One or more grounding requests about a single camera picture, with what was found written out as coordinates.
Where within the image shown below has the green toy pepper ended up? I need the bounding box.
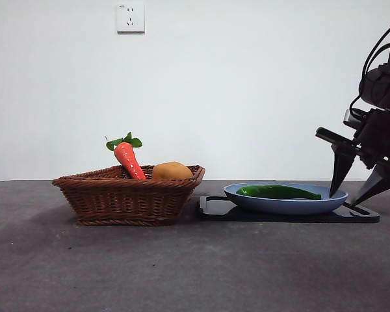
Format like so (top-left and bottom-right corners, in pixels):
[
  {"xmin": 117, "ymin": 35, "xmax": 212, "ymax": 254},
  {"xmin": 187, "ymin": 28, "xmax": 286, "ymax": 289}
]
[{"xmin": 236, "ymin": 184, "xmax": 322, "ymax": 201}]

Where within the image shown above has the blue round plate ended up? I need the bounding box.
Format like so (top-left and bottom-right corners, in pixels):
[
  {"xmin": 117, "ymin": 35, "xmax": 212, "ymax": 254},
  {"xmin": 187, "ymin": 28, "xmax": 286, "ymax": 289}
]
[{"xmin": 223, "ymin": 183, "xmax": 349, "ymax": 216}]

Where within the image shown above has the black flat tray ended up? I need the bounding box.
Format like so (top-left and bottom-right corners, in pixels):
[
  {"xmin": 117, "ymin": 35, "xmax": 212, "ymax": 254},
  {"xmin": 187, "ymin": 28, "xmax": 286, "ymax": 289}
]
[{"xmin": 194, "ymin": 194, "xmax": 380, "ymax": 224}]

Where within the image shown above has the orange toy carrot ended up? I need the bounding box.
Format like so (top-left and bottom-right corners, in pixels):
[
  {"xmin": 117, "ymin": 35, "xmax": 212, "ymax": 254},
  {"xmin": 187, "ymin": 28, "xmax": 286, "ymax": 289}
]
[{"xmin": 105, "ymin": 131, "xmax": 148, "ymax": 181}]

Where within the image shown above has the brown wicker basket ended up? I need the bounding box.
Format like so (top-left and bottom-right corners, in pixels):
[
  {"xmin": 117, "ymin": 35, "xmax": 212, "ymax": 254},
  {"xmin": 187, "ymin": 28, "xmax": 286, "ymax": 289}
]
[{"xmin": 51, "ymin": 164, "xmax": 206, "ymax": 227}]

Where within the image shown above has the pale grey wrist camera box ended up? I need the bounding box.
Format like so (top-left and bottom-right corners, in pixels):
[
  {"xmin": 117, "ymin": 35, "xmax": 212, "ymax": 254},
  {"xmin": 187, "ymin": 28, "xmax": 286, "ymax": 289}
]
[{"xmin": 343, "ymin": 109, "xmax": 367, "ymax": 131}]

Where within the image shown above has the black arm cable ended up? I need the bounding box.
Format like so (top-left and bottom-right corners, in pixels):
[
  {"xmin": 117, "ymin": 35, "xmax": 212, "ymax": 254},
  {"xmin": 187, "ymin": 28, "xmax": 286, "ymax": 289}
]
[{"xmin": 357, "ymin": 15, "xmax": 390, "ymax": 101}]

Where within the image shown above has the white wall socket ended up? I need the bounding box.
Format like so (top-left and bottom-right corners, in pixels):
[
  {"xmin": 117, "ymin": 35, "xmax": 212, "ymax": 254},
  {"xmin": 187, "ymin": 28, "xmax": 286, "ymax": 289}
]
[{"xmin": 116, "ymin": 3, "xmax": 146, "ymax": 35}]

